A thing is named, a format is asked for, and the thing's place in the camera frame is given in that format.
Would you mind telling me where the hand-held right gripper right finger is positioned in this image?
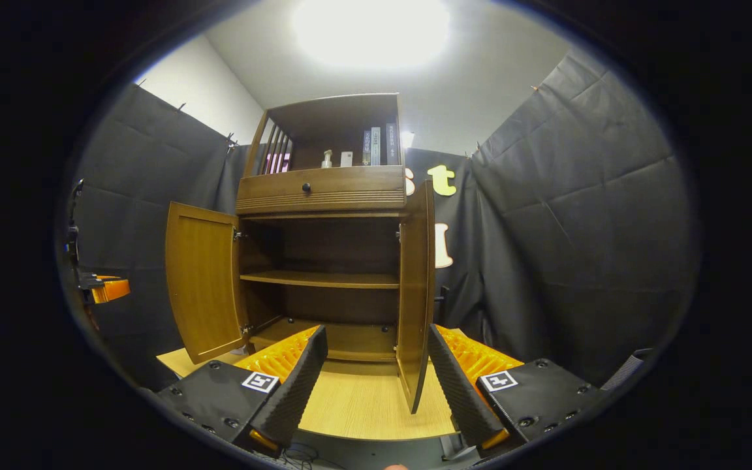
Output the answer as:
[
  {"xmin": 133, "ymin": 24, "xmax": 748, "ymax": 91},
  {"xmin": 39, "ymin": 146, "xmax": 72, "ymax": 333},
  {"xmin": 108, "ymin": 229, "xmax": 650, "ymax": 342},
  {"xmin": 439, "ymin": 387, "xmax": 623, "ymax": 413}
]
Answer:
[{"xmin": 427, "ymin": 324, "xmax": 605, "ymax": 451}]

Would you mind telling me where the wooden cabinet door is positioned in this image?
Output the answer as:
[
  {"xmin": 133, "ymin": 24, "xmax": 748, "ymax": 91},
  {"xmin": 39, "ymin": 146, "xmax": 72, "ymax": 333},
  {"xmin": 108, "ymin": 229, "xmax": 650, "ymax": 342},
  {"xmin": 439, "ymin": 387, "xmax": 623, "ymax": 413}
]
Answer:
[
  {"xmin": 396, "ymin": 180, "xmax": 437, "ymax": 415},
  {"xmin": 165, "ymin": 201, "xmax": 249, "ymax": 365}
]

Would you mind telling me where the wooden cabinet drawer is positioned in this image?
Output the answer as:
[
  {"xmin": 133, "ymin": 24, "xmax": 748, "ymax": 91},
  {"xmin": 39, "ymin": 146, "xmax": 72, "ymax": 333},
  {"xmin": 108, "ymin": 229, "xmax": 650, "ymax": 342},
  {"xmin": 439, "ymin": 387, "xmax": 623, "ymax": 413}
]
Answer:
[{"xmin": 236, "ymin": 165, "xmax": 407, "ymax": 215}]

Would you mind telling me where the wooden double-door shoe cabinet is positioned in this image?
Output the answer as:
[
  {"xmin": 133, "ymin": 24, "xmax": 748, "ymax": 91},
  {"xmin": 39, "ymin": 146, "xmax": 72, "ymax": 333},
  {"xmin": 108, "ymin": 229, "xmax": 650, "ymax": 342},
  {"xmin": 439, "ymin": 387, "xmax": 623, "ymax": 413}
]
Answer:
[{"xmin": 165, "ymin": 93, "xmax": 437, "ymax": 415}]

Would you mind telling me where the wooden cabinet inner shelf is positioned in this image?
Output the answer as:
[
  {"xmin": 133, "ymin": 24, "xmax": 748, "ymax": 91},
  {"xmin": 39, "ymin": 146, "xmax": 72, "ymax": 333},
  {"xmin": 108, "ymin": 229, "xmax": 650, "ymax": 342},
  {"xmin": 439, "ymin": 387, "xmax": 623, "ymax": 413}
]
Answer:
[{"xmin": 240, "ymin": 270, "xmax": 401, "ymax": 290}]

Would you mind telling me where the grey strap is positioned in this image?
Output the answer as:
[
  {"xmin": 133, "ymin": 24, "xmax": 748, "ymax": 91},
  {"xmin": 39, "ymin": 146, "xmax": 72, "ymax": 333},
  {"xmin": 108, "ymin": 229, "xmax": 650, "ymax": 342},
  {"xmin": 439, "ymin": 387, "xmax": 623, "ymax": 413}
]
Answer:
[{"xmin": 601, "ymin": 348, "xmax": 654, "ymax": 392}]

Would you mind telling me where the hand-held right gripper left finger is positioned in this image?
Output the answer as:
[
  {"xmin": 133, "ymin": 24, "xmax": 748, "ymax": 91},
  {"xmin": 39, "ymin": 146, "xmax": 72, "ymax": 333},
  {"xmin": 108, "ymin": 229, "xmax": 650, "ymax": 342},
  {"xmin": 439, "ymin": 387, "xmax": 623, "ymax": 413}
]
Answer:
[{"xmin": 156, "ymin": 324, "xmax": 328, "ymax": 454}]

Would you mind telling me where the large ceiling light panel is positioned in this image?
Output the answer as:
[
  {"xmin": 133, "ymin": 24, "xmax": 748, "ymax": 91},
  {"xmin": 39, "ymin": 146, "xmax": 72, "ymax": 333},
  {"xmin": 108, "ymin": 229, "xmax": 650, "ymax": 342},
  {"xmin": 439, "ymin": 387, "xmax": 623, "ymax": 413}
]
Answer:
[{"xmin": 291, "ymin": 0, "xmax": 452, "ymax": 69}]

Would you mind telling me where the black backdrop cloth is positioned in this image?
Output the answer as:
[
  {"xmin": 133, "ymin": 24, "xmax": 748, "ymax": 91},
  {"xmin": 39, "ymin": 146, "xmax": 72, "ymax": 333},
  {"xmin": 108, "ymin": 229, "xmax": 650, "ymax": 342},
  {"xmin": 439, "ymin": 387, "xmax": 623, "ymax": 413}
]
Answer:
[{"xmin": 69, "ymin": 49, "xmax": 697, "ymax": 392}]

